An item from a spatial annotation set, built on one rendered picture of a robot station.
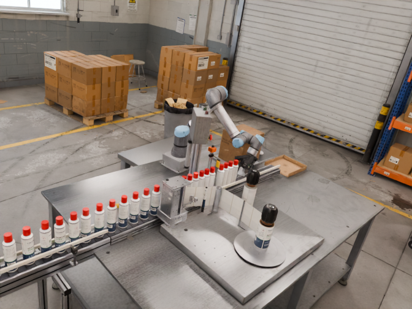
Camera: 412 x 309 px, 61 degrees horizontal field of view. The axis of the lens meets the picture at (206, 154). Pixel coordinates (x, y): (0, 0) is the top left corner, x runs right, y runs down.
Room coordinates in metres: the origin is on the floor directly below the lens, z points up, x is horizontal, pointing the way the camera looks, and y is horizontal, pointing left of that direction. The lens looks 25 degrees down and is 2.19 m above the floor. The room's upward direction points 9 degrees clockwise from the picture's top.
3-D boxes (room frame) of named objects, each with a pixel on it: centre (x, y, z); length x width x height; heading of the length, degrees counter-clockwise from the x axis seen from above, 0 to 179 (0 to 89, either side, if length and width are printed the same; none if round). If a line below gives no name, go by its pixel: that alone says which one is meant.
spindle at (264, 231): (1.64, -0.40, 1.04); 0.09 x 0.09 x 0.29
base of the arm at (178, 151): (2.61, 0.21, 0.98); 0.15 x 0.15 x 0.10
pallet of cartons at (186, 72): (6.66, 0.47, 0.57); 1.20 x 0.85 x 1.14; 148
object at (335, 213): (2.20, -0.23, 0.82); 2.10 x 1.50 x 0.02; 138
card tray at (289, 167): (2.91, -0.73, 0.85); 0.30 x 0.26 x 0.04; 138
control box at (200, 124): (2.15, 0.07, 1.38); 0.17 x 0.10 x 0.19; 13
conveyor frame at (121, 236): (2.17, -0.07, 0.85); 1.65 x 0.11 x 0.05; 138
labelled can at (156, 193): (1.81, 0.26, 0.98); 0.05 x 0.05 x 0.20
